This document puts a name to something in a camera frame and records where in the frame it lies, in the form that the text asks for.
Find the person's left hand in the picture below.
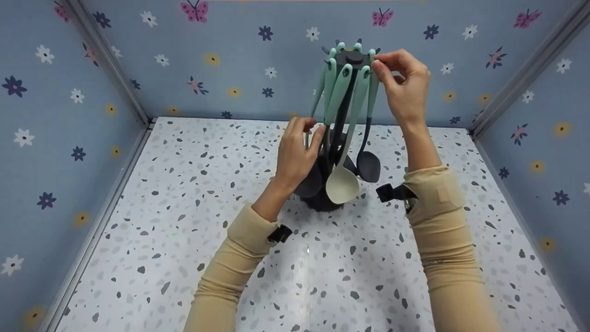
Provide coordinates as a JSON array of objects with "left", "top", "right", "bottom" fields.
[{"left": 275, "top": 116, "right": 327, "bottom": 192}]

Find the person's right hand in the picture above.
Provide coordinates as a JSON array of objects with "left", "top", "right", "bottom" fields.
[{"left": 372, "top": 48, "right": 432, "bottom": 127}]

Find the mint handled dark grey spoon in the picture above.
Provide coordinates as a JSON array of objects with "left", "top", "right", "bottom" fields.
[{"left": 356, "top": 48, "right": 382, "bottom": 184}]

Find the person's right forearm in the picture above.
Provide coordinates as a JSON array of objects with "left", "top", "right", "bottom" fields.
[{"left": 400, "top": 119, "right": 504, "bottom": 332}]

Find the person's left forearm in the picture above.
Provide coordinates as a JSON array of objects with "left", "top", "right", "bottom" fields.
[{"left": 183, "top": 178, "right": 298, "bottom": 332}]

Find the dark grey utensil stand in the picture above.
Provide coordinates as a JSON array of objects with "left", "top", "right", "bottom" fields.
[{"left": 295, "top": 39, "right": 383, "bottom": 213}]

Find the black wrist band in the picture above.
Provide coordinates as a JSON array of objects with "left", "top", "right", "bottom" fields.
[
  {"left": 376, "top": 183, "right": 418, "bottom": 214},
  {"left": 267, "top": 224, "right": 293, "bottom": 244}
]

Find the mint handled utensil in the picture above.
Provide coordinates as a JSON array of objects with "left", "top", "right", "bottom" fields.
[
  {"left": 305, "top": 65, "right": 329, "bottom": 149},
  {"left": 323, "top": 63, "right": 354, "bottom": 157}
]

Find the mint handled dark grey ladle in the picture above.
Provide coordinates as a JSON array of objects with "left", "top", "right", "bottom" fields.
[{"left": 295, "top": 57, "right": 338, "bottom": 199}]

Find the mint handled cream spoon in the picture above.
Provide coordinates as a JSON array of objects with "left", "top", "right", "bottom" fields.
[{"left": 325, "top": 65, "right": 372, "bottom": 205}]

